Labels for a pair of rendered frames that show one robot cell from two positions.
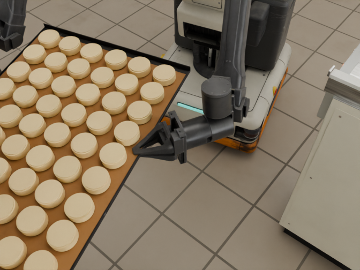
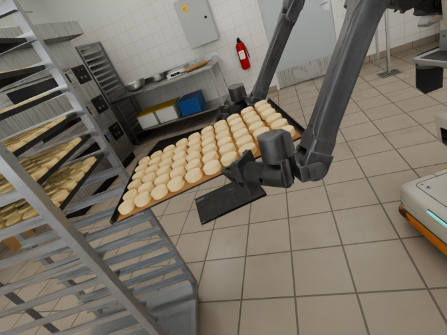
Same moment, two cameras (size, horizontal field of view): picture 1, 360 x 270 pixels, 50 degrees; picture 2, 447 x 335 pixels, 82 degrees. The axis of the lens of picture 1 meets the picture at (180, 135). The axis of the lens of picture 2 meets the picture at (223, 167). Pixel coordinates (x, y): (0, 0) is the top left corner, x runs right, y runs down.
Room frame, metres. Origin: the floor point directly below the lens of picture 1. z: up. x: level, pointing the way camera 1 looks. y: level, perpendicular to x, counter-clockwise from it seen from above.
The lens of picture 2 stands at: (0.25, -0.50, 1.32)
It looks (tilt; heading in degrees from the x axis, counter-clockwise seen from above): 27 degrees down; 71
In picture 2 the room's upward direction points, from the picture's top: 23 degrees counter-clockwise
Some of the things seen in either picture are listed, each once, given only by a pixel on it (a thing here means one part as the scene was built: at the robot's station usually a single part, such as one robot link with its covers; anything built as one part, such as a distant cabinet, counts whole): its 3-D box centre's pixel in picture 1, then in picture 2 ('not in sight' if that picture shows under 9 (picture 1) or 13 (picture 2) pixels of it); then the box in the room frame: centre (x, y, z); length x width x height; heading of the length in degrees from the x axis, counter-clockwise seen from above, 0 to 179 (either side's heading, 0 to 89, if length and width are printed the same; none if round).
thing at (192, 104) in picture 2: not in sight; (192, 102); (1.70, 3.88, 0.36); 0.46 x 0.38 x 0.26; 52
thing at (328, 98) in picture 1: (343, 80); not in sight; (0.89, -0.51, 0.77); 0.24 x 0.04 x 0.14; 142
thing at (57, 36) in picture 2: not in sight; (51, 125); (-0.32, 3.49, 1.00); 1.56 x 1.20 x 2.01; 51
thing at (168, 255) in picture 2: not in sight; (120, 272); (-0.08, 0.75, 0.42); 0.64 x 0.03 x 0.03; 156
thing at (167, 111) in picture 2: not in sight; (170, 110); (1.35, 4.17, 0.36); 0.46 x 0.38 x 0.26; 51
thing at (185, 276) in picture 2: not in sight; (136, 292); (-0.08, 0.75, 0.24); 0.64 x 0.03 x 0.03; 156
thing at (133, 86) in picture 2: not in sight; (136, 86); (1.03, 4.41, 0.95); 0.39 x 0.39 x 0.14
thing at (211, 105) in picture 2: not in sight; (174, 101); (1.46, 4.07, 0.49); 1.90 x 0.72 x 0.98; 141
